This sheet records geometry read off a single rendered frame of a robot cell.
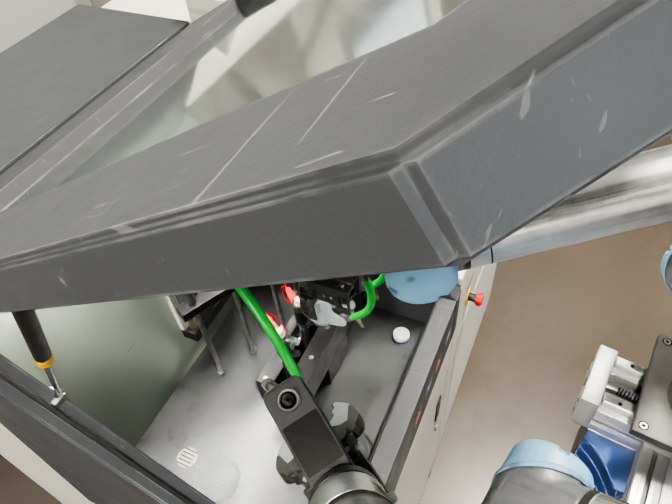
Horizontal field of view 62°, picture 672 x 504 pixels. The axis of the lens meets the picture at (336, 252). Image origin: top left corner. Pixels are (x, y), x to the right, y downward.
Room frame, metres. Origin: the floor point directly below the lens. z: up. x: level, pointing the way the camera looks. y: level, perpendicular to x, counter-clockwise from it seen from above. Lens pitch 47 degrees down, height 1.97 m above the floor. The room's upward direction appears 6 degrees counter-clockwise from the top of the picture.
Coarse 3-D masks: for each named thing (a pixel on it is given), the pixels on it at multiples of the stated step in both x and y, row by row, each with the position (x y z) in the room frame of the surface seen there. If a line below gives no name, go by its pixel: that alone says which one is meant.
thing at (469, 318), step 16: (192, 0) 1.06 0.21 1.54; (208, 0) 1.04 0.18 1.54; (224, 0) 1.03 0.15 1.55; (192, 16) 1.06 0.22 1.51; (480, 272) 1.02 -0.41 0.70; (464, 288) 0.82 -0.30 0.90; (480, 288) 1.06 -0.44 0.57; (464, 304) 0.85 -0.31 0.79; (464, 320) 0.87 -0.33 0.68; (480, 320) 1.24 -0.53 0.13; (464, 336) 0.92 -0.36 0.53; (464, 352) 0.97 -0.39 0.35; (464, 368) 1.06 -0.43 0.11; (448, 384) 0.80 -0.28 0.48; (448, 400) 0.83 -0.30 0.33; (448, 416) 0.88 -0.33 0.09
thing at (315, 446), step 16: (288, 384) 0.29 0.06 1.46; (304, 384) 0.29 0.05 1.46; (272, 400) 0.28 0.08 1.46; (288, 400) 0.27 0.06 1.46; (304, 400) 0.27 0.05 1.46; (272, 416) 0.26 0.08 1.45; (288, 416) 0.26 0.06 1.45; (304, 416) 0.26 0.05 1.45; (320, 416) 0.26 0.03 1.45; (288, 432) 0.25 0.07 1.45; (304, 432) 0.24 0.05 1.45; (320, 432) 0.24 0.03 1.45; (304, 448) 0.23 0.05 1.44; (320, 448) 0.23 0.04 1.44; (336, 448) 0.23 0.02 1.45; (304, 464) 0.22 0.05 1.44; (320, 464) 0.21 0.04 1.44; (336, 464) 0.21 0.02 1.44; (352, 464) 0.21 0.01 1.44
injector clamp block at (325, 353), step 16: (320, 336) 0.67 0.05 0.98; (336, 336) 0.68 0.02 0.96; (272, 352) 0.65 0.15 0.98; (304, 352) 0.64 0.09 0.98; (320, 352) 0.63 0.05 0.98; (336, 352) 0.68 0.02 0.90; (272, 368) 0.61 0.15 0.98; (304, 368) 0.60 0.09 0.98; (320, 368) 0.61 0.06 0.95; (336, 368) 0.67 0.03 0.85
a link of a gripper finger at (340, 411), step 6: (336, 402) 0.33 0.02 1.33; (342, 402) 0.34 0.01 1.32; (336, 408) 0.32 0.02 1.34; (342, 408) 0.31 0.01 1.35; (336, 414) 0.31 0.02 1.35; (342, 414) 0.30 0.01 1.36; (336, 420) 0.29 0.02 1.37; (342, 420) 0.29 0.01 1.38; (360, 438) 0.28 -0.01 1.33; (360, 444) 0.28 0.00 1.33; (366, 444) 0.28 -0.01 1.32; (366, 450) 0.27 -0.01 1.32
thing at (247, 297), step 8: (240, 288) 0.48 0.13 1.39; (240, 296) 0.48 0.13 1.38; (248, 296) 0.47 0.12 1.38; (248, 304) 0.47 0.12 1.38; (256, 304) 0.47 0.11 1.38; (256, 312) 0.46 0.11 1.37; (264, 312) 0.46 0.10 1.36; (264, 320) 0.45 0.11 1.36; (264, 328) 0.44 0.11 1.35; (272, 328) 0.44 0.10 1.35; (272, 336) 0.43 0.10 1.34; (280, 344) 0.43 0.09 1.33; (280, 352) 0.42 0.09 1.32; (288, 352) 0.42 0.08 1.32; (288, 360) 0.41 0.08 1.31; (288, 368) 0.41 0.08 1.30; (296, 368) 0.41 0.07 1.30
